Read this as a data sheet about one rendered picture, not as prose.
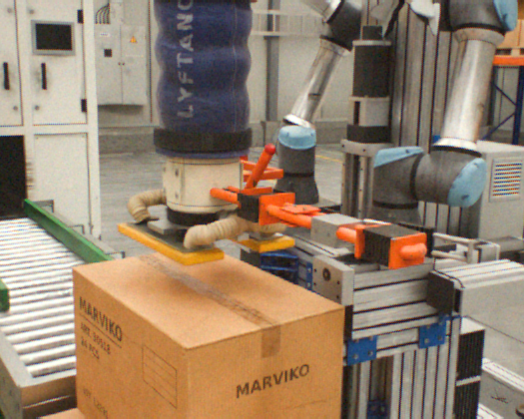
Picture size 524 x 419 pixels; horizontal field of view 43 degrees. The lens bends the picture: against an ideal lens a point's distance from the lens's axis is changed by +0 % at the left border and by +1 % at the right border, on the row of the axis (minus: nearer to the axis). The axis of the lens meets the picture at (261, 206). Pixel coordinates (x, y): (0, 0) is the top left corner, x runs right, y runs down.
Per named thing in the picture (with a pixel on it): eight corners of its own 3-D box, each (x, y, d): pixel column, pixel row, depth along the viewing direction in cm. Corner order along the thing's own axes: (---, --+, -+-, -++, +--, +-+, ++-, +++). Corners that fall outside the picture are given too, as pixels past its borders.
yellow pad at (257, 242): (185, 221, 175) (185, 204, 173) (217, 217, 180) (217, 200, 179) (260, 253, 148) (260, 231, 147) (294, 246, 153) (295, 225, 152)
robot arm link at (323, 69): (269, 157, 215) (340, -4, 207) (263, 151, 230) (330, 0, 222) (302, 172, 218) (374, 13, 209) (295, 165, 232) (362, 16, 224)
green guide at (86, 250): (24, 212, 401) (23, 198, 399) (42, 210, 407) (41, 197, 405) (122, 289, 270) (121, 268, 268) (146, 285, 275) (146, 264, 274)
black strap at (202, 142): (137, 142, 156) (136, 125, 155) (221, 137, 169) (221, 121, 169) (184, 154, 138) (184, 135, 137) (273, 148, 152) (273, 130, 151)
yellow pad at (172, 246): (116, 231, 164) (116, 211, 163) (153, 226, 169) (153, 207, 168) (184, 267, 137) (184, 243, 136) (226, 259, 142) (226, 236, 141)
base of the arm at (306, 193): (303, 194, 223) (304, 165, 221) (327, 203, 210) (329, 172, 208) (263, 198, 216) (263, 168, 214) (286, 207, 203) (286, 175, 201)
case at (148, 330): (77, 409, 180) (71, 266, 172) (205, 371, 203) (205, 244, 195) (188, 537, 133) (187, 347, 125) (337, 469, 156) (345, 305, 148)
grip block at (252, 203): (234, 217, 137) (235, 190, 136) (272, 212, 143) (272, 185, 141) (258, 226, 130) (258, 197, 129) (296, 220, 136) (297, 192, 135)
